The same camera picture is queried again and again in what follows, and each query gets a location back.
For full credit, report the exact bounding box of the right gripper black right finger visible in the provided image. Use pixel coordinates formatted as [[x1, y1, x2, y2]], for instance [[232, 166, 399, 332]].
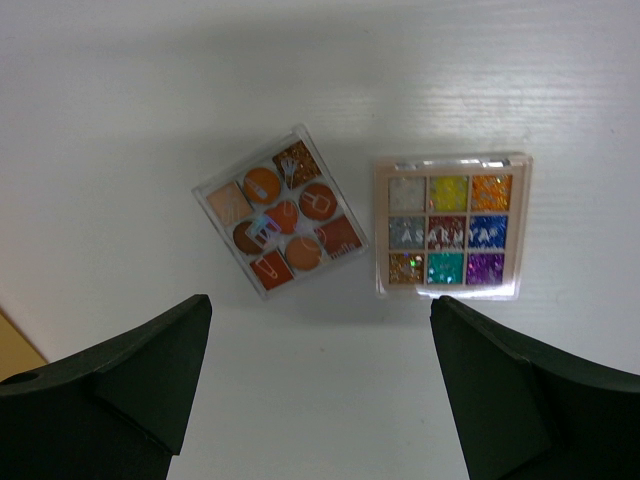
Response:
[[430, 296, 639, 479]]

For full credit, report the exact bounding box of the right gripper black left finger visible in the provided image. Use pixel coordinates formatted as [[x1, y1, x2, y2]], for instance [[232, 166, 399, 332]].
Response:
[[1, 294, 210, 479]]

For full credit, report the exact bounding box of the orange drawer organizer box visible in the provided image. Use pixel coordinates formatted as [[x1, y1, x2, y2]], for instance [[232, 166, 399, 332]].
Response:
[[0, 307, 49, 380]]

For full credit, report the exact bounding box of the beige glitter eyeshadow palette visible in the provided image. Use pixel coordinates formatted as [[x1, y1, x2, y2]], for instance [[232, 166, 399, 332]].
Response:
[[374, 152, 534, 300]]

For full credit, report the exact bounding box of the clear orange eyeshadow palette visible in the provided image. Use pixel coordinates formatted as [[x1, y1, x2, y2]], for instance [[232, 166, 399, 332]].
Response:
[[192, 124, 369, 300]]

